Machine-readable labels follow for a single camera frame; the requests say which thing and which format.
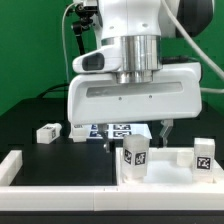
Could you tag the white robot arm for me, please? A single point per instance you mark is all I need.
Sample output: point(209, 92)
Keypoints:
point(124, 79)

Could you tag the white U-shaped obstacle fence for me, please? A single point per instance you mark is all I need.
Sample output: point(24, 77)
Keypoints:
point(124, 196)

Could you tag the white square table top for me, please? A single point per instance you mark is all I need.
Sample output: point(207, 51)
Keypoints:
point(168, 166)

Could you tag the grey camera on mount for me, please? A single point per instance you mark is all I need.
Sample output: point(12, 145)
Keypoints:
point(90, 3)

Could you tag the white sheet with tag markers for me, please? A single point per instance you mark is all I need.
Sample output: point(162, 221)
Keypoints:
point(118, 131)

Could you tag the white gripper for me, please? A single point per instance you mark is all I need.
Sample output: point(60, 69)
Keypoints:
point(98, 94)

